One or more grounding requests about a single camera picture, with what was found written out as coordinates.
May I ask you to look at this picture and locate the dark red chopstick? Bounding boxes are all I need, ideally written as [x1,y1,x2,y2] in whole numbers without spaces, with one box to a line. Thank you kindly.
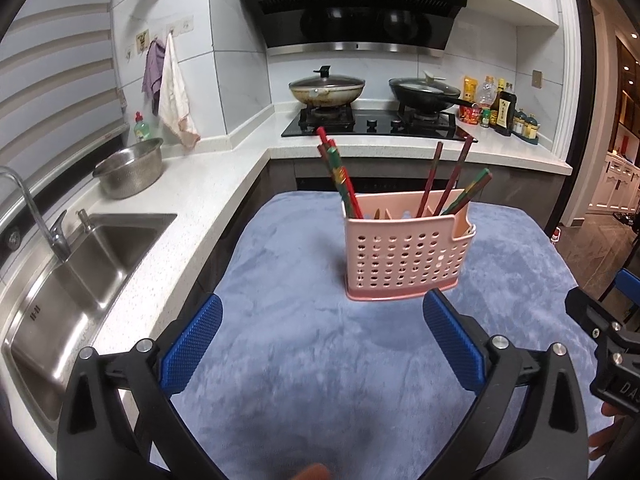
[416,141,444,218]

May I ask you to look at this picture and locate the bright red chopstick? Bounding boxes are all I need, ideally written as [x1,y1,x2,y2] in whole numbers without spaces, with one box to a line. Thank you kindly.
[316,143,352,212]

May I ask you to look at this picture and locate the person's right hand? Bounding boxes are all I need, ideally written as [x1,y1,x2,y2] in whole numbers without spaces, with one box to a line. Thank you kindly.
[588,402,626,462]

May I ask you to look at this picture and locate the person's left hand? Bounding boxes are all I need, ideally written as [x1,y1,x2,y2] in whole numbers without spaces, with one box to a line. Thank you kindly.
[292,463,331,480]

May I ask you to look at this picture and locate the stainless steel sink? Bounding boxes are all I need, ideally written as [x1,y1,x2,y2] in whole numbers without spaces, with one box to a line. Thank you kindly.
[3,210,177,443]

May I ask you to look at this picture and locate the tray of small jars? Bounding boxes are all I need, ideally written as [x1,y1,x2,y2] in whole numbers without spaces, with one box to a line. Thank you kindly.
[511,110,539,145]

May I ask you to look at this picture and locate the dark chopstick in holder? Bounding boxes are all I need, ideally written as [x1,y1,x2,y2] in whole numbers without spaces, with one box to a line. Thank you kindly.
[434,136,474,216]

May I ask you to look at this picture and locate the chrome sink faucet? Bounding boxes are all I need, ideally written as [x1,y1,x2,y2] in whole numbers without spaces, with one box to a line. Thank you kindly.
[1,166,72,262]

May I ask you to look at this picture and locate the blue fleece table mat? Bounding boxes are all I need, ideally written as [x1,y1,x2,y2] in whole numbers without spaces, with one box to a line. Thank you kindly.
[172,192,597,479]

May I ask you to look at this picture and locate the dark soy sauce bottle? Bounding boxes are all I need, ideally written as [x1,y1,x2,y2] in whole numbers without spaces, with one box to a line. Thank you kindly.
[494,82,516,136]

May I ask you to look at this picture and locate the pink perforated utensil holder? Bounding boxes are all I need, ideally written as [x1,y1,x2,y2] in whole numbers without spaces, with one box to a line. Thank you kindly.
[344,191,476,301]

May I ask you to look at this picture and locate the red seasoning container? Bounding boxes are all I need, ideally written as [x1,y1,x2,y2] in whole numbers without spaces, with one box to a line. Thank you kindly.
[458,104,482,125]

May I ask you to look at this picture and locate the clear plastic bottle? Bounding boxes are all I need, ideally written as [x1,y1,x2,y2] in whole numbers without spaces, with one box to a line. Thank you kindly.
[475,76,497,110]

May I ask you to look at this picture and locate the yellow seasoning packet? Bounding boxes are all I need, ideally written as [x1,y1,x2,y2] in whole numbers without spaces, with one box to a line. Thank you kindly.
[462,76,478,103]

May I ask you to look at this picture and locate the stainless steel bowl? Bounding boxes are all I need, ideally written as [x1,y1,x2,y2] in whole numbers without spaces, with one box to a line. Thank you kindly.
[92,138,163,200]

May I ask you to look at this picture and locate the black wok with lid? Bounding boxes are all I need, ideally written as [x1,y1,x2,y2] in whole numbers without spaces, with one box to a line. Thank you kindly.
[388,74,474,115]

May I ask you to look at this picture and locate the black gas stove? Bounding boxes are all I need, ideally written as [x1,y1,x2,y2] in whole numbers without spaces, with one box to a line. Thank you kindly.
[282,105,470,141]

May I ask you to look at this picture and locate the green dish soap bottle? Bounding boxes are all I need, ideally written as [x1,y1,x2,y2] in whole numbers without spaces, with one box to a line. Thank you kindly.
[134,112,151,142]

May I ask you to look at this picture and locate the white hanging towel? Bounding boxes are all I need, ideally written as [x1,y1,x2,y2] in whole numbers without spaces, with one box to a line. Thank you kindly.
[158,32,201,150]

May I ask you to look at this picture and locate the red chopstick in holder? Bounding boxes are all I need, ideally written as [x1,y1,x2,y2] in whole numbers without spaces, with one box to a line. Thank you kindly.
[316,127,363,219]

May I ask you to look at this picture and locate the black range hood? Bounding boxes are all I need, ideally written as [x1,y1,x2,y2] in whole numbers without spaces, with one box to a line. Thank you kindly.
[244,0,468,56]

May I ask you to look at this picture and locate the beige wok with lid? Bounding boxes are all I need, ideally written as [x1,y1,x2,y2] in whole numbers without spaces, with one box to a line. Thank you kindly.
[288,65,366,107]

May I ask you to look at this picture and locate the purple hanging cloth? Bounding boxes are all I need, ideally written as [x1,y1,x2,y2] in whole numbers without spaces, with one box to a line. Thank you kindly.
[142,39,166,116]

